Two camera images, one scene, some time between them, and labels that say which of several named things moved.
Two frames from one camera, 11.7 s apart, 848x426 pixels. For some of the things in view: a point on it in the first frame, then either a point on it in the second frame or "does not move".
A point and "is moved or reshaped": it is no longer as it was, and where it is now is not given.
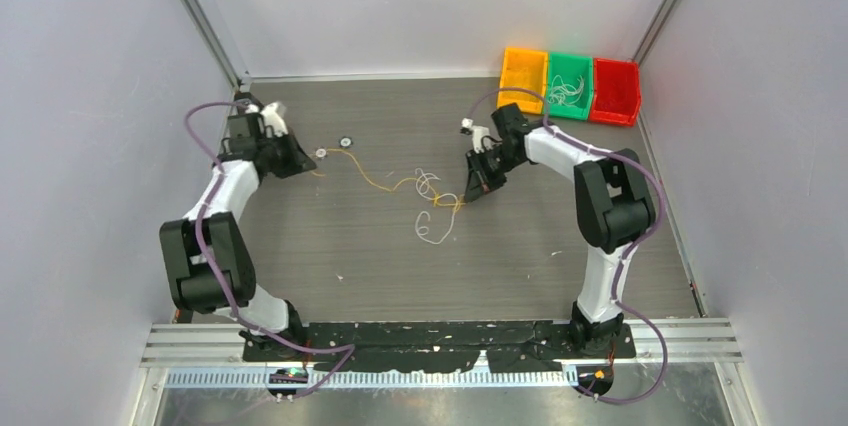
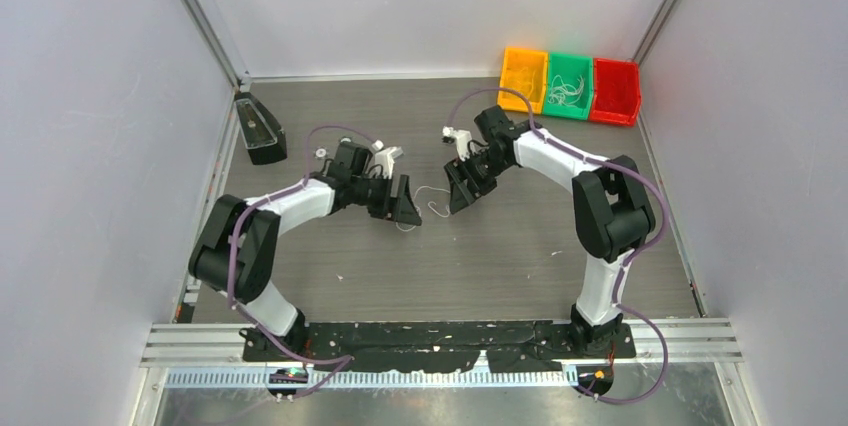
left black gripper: x=300 y=162 -> x=399 y=208
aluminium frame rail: x=657 y=342 does not move
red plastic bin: x=617 y=91 does not move
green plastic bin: x=570 y=85 does not move
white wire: x=428 y=185 is moved or reshaped
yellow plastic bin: x=523 y=68 does not move
